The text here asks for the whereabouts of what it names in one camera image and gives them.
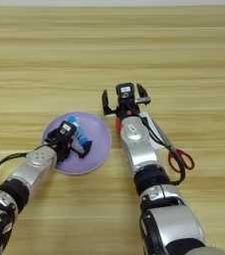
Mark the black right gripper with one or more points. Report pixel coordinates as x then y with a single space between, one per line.
126 107

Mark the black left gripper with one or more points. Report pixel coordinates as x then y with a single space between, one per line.
64 147

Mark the blue white glue stick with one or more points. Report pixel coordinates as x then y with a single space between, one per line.
79 132

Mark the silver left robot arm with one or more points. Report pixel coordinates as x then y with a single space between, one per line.
31 167

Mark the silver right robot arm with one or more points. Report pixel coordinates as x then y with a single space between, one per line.
141 149

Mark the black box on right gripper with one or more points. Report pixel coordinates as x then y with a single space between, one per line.
125 89

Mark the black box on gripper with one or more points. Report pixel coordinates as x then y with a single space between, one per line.
125 89
66 128

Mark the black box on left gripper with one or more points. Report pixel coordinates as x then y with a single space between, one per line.
66 128

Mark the purple round plate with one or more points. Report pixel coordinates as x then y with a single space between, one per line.
96 139

